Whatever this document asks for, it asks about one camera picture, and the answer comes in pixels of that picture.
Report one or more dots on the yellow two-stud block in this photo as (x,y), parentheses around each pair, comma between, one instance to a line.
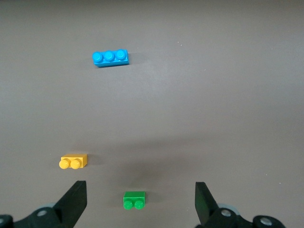
(78,159)

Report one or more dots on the blue three-stud block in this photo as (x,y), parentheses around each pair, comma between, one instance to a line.
(111,61)

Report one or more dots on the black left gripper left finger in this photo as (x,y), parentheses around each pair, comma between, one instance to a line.
(71,206)

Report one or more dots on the green two-stud block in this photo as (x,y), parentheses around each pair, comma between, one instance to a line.
(134,196)

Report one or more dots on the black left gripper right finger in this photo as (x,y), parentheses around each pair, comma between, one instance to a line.
(206,209)

